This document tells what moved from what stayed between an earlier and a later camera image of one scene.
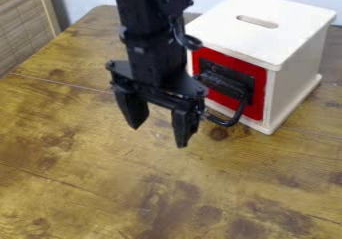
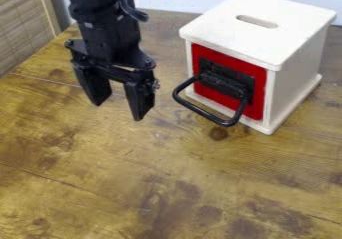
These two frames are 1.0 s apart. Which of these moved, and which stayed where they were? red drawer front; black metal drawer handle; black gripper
Moved: black gripper
Stayed: black metal drawer handle; red drawer front
